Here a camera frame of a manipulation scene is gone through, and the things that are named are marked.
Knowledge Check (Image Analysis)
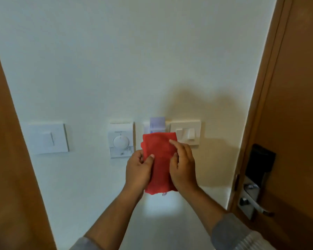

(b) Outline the person's right hand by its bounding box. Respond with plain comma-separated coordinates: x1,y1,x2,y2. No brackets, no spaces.
169,139,199,195

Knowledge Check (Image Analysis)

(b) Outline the person's left hand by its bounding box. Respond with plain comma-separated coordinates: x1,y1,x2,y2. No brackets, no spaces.
125,150,155,193

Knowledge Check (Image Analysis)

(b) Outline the red cloth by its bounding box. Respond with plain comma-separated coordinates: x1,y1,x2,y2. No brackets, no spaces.
141,132,179,196

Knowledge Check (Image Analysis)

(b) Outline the person's right forearm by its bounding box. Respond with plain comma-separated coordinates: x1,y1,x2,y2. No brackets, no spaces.
182,187,277,250

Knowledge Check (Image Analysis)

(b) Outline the person's left forearm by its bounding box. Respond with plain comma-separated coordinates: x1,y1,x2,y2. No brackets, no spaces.
70,185,144,250

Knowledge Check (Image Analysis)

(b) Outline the white key card holder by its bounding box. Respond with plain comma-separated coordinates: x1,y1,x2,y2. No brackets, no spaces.
143,121,171,135

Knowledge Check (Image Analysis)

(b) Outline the white thermostat with dial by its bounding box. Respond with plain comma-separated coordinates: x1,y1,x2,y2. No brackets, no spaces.
107,122,135,159

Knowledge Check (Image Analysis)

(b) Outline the pale purple key card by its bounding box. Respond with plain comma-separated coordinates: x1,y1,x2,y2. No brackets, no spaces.
149,117,166,134

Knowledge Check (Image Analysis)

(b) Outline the black electronic door lock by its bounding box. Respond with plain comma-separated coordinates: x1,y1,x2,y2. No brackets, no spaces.
245,144,276,189

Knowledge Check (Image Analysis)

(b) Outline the brown wooden door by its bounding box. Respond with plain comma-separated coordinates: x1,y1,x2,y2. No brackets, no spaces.
231,0,313,250

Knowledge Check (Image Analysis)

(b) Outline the brown wooden panel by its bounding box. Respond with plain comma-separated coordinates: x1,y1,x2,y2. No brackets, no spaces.
0,28,57,250

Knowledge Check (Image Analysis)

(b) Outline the cream double rocker switch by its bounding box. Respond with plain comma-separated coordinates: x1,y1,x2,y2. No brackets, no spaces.
170,120,201,146

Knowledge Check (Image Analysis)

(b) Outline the silver door lever handle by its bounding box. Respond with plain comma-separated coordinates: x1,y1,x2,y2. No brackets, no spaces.
237,176,275,221

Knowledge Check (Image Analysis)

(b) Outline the brown wooden door frame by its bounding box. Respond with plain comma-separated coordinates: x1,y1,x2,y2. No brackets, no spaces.
226,0,295,212

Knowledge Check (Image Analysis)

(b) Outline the white light switch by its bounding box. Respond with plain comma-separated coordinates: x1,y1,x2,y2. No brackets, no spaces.
21,123,69,155

